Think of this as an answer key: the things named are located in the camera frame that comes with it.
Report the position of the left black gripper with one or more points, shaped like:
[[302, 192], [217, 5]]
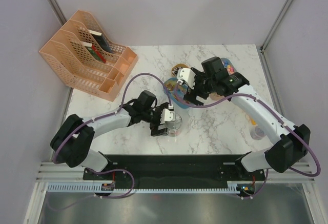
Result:
[[155, 131]]

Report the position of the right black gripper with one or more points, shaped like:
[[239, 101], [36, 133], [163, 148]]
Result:
[[191, 96]]

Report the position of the clear glass jar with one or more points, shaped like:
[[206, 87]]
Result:
[[173, 133]]

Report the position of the pink gummy tray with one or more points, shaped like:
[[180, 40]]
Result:
[[215, 96]]

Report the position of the tan lollipop tray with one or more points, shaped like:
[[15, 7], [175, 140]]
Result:
[[176, 68]]

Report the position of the light blue star candy tray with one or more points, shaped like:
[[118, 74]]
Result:
[[228, 65]]

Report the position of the grey metal jar lid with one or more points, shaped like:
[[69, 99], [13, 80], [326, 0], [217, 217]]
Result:
[[175, 124]]

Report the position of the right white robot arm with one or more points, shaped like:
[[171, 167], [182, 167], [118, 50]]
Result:
[[289, 141]]

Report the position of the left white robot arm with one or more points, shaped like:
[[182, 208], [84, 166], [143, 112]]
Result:
[[73, 140]]

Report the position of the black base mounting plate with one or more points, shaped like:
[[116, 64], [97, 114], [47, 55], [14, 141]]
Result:
[[177, 171]]

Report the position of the small purple candy cup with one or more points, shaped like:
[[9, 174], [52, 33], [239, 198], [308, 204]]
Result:
[[257, 133]]

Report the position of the peach file organizer rack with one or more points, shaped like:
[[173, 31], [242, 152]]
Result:
[[81, 54]]

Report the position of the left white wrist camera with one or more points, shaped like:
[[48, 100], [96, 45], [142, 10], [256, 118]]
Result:
[[168, 114]]

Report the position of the white slotted cable duct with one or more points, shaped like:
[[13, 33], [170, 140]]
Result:
[[98, 187]]

